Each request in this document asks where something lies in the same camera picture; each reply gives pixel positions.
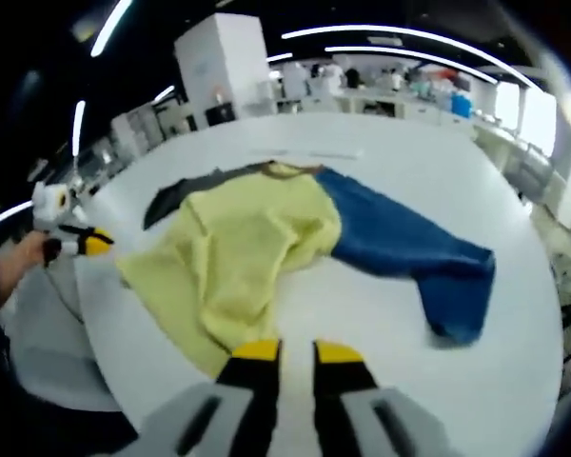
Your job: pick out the person's left hand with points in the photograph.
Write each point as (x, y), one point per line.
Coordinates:
(30, 254)

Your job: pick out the white lab counter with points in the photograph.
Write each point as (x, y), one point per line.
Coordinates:
(399, 107)

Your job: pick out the long curved ceiling light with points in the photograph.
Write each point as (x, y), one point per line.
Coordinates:
(409, 34)
(409, 55)

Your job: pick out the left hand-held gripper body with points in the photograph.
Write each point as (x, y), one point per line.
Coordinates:
(51, 204)

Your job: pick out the blue box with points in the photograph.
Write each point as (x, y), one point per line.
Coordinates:
(461, 105)

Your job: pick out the black box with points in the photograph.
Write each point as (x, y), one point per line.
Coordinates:
(220, 115)

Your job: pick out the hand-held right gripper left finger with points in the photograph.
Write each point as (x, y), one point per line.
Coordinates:
(247, 404)

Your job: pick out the yellow blue black garment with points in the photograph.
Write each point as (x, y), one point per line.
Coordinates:
(247, 247)

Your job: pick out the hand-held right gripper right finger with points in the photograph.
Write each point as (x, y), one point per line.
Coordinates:
(342, 404)

